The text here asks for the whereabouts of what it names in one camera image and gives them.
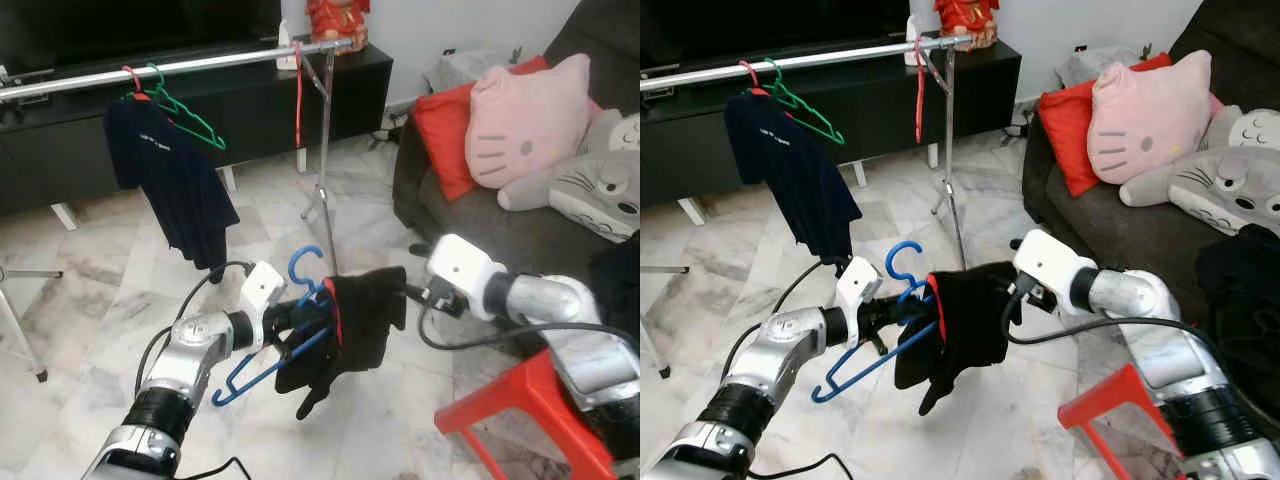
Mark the blue plastic hanger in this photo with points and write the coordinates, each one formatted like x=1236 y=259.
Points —
x=270 y=369
x=870 y=366

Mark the black television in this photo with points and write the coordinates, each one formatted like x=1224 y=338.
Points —
x=770 y=30
x=130 y=30

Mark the red plastic stool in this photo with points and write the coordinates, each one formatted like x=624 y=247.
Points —
x=1120 y=400
x=530 y=400

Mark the grey totoro plush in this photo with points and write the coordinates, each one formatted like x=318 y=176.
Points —
x=1220 y=190
x=590 y=195

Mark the red laughing buddha statue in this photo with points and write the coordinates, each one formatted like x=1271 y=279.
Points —
x=338 y=25
x=967 y=20

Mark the black TV cabinet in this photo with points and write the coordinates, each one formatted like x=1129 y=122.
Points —
x=60 y=160
x=690 y=150

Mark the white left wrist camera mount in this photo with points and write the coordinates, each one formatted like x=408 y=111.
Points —
x=858 y=282
x=262 y=285

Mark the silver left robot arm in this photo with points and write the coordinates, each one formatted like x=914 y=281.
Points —
x=785 y=345
x=185 y=350

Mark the pink cat face pillow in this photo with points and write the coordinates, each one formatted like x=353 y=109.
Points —
x=1150 y=125
x=530 y=130

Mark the black shirt red collar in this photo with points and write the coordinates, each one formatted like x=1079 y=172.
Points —
x=975 y=320
x=365 y=320

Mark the silver clothes rack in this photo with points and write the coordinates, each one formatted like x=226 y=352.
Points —
x=220 y=61
x=850 y=56

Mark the red cushion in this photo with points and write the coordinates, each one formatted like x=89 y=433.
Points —
x=1065 y=125
x=445 y=130

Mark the navy blue shirt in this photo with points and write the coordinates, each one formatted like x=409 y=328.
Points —
x=795 y=185
x=175 y=190

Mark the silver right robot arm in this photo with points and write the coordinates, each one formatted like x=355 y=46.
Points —
x=1130 y=295
x=540 y=300

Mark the lace covered side table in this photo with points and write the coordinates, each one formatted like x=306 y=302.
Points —
x=1090 y=68
x=460 y=70

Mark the dark brown sofa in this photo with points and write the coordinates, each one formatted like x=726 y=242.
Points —
x=1100 y=220
x=470 y=220

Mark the green plastic hanger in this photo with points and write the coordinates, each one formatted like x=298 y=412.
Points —
x=820 y=130
x=205 y=135

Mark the black garment pile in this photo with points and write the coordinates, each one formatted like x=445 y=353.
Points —
x=1240 y=310

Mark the red plastic hanger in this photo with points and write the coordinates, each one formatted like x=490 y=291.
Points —
x=920 y=100
x=298 y=100
x=757 y=92
x=140 y=97

